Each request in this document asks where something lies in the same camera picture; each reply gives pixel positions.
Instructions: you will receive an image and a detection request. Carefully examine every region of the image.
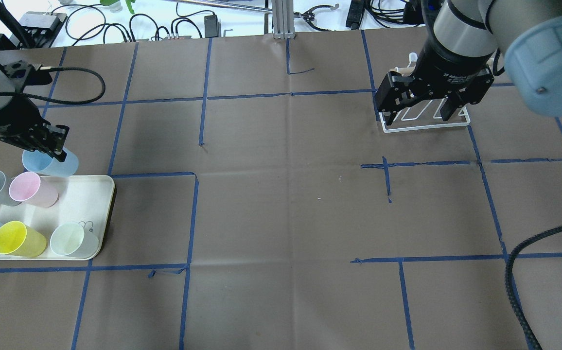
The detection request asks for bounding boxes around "white wire cup rack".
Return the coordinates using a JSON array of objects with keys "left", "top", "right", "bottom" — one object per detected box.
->
[{"left": 381, "top": 52, "right": 503, "bottom": 133}]

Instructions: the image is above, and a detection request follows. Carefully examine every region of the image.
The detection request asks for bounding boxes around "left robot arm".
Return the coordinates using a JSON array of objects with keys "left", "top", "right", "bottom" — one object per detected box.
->
[{"left": 0, "top": 60, "right": 69, "bottom": 162}]

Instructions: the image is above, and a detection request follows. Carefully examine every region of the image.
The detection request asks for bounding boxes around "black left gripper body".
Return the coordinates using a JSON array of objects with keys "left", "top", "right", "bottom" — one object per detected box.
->
[{"left": 0, "top": 117, "right": 70, "bottom": 153}]

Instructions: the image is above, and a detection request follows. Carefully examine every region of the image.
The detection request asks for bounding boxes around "black braided cable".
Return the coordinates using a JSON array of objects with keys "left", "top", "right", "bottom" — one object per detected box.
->
[
  {"left": 28, "top": 67, "right": 106, "bottom": 106},
  {"left": 505, "top": 218, "right": 562, "bottom": 350}
]

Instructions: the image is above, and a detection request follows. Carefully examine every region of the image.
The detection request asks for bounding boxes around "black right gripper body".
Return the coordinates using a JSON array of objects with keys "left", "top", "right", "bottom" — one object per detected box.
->
[{"left": 374, "top": 41, "right": 495, "bottom": 110}]

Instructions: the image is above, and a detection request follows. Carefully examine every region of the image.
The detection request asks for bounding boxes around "yellow cup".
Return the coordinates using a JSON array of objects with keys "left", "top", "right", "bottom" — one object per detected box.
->
[{"left": 0, "top": 221, "right": 47, "bottom": 258}]

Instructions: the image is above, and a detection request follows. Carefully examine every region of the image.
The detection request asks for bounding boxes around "black braided right cable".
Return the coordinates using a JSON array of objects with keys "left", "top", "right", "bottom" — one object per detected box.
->
[{"left": 505, "top": 218, "right": 562, "bottom": 350}]

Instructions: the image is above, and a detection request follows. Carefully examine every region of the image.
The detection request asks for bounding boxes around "green handled reacher grabber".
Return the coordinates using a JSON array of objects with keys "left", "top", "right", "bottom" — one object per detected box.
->
[{"left": 100, "top": 0, "right": 340, "bottom": 22}]

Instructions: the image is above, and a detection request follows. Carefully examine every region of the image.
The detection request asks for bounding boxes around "aluminium frame post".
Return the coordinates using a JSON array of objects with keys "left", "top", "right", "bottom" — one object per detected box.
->
[{"left": 270, "top": 0, "right": 295, "bottom": 39}]

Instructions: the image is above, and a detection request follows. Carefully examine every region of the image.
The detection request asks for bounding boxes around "light blue cup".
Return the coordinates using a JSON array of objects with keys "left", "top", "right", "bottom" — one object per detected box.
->
[{"left": 21, "top": 148, "right": 79, "bottom": 177}]

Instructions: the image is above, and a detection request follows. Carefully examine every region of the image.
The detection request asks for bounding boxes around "white cup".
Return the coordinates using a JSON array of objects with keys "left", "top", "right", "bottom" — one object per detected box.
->
[{"left": 50, "top": 221, "right": 100, "bottom": 259}]

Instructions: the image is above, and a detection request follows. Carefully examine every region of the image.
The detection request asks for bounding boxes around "black power adapter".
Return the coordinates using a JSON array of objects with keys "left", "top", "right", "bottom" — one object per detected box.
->
[{"left": 204, "top": 14, "right": 221, "bottom": 38}]

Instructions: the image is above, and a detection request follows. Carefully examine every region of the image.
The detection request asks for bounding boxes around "cream plastic tray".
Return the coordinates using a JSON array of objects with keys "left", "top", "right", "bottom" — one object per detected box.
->
[{"left": 0, "top": 175, "right": 116, "bottom": 261}]

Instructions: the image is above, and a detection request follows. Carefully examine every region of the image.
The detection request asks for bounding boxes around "black braided left cable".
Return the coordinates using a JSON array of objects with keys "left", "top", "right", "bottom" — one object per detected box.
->
[{"left": 28, "top": 67, "right": 106, "bottom": 106}]

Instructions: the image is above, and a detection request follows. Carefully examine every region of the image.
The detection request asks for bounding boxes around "pink cup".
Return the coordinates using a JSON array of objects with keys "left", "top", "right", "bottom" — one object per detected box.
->
[{"left": 8, "top": 172, "right": 59, "bottom": 208}]

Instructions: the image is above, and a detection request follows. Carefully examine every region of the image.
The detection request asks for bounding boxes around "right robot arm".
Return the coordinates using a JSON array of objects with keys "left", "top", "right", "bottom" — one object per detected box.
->
[{"left": 374, "top": 0, "right": 562, "bottom": 126}]

